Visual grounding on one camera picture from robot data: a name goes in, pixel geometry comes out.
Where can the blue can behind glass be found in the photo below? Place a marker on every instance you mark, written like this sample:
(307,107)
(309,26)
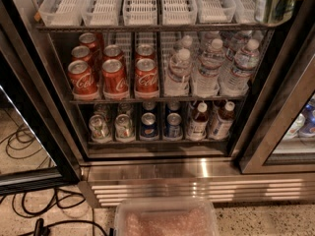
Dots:
(308,129)

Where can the closed right fridge door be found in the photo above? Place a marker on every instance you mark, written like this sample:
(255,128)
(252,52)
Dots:
(290,87)

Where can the second row right cola can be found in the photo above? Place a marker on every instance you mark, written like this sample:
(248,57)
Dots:
(145,51)

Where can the second row cola can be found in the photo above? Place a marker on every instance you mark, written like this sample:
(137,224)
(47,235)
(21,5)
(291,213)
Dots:
(113,51)
(145,51)
(83,53)

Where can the front right cola can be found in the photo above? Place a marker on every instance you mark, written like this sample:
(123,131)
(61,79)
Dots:
(146,78)

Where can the right blue pepsi can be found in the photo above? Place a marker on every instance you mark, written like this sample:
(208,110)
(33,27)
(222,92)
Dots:
(173,128)

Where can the blue pepsi can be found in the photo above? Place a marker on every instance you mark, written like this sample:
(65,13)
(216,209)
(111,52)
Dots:
(149,126)
(173,128)

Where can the second row middle cola can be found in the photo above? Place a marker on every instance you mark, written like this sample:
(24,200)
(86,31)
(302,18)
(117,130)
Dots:
(113,51)

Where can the front middle cola can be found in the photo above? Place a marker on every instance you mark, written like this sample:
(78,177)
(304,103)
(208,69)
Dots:
(115,85)

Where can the left blue pepsi can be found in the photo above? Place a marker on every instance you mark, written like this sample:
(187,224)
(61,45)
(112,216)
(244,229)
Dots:
(149,126)

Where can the back left cola can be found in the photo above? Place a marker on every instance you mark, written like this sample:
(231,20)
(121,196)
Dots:
(90,40)

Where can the right silver green can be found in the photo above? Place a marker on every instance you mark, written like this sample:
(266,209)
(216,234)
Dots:
(124,130)

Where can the silver green can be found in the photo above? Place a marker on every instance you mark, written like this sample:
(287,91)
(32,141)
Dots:
(99,129)
(124,130)

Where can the second row left cola can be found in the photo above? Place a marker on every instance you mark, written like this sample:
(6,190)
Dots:
(83,53)

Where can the front left cola can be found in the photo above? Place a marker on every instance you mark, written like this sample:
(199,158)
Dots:
(83,81)

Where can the left silver green can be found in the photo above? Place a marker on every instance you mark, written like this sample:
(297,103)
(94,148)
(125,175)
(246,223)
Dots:
(99,129)

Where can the open glass fridge door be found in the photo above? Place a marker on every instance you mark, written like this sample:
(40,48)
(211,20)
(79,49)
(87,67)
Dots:
(34,153)

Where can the front right water bottle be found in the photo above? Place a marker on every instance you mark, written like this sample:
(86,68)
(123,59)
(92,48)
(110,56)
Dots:
(245,61)

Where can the water bottle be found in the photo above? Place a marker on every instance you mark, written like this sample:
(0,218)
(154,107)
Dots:
(206,73)
(178,73)
(185,42)
(245,61)

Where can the back left water bottle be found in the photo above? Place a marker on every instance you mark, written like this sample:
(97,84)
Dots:
(185,42)

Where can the front middle water bottle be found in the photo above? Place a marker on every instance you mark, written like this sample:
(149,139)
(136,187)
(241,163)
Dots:
(206,73)

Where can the front left water bottle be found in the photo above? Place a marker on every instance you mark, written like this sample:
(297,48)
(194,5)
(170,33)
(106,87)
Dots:
(178,73)

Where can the right tea bottle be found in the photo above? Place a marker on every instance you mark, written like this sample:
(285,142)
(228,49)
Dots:
(222,122)

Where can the tea bottle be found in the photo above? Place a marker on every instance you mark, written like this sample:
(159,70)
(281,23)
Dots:
(196,129)
(222,122)

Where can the left tea bottle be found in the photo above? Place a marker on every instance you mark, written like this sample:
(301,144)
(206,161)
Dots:
(196,129)

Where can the clear plastic bin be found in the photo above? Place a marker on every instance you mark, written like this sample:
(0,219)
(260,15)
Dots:
(167,216)

